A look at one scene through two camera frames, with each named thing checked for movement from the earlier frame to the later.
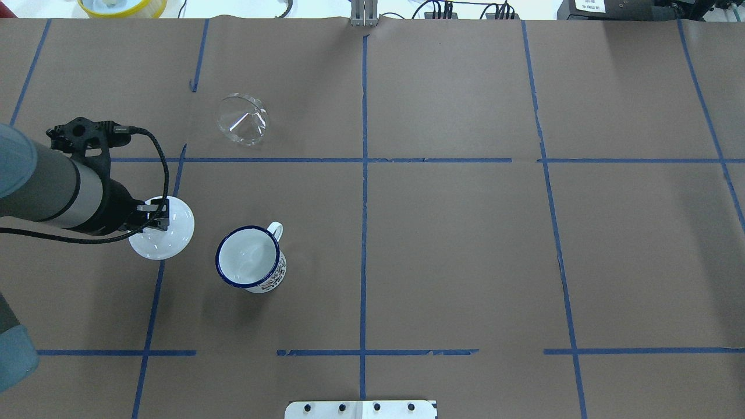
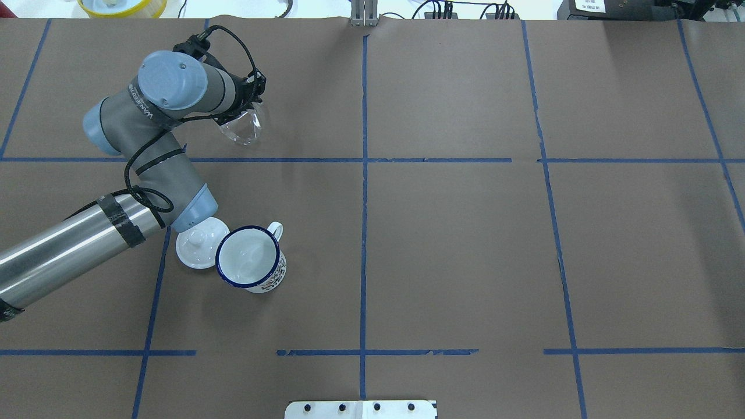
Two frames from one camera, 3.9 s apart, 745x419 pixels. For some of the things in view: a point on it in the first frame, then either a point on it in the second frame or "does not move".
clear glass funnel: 242,117 does not move
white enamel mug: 250,258 does not move
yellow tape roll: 123,9 does not move
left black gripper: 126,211 -> 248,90
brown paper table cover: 516,218 does not move
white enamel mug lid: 162,244 -> 197,246
